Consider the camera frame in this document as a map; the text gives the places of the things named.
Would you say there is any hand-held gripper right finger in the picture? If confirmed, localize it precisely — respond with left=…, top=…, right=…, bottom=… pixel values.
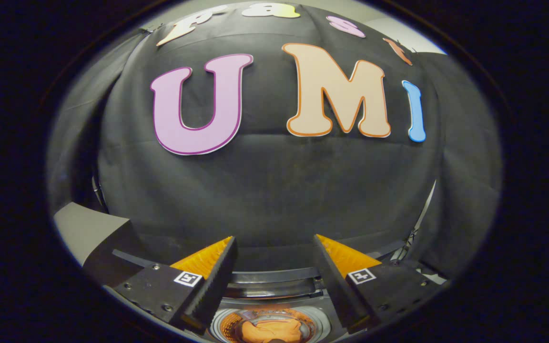
left=313, top=233, right=447, bottom=334

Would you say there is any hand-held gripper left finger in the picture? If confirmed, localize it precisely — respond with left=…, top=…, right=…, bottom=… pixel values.
left=104, top=236, right=238, bottom=334

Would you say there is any grey washing machine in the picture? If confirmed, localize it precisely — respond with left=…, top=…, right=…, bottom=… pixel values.
left=205, top=295, right=351, bottom=343

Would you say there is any orange shirt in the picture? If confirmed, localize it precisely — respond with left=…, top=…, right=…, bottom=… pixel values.
left=234, top=317, right=304, bottom=343

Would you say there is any beige cabinet with dark top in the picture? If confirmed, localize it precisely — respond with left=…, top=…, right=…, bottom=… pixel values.
left=53, top=202, right=151, bottom=286

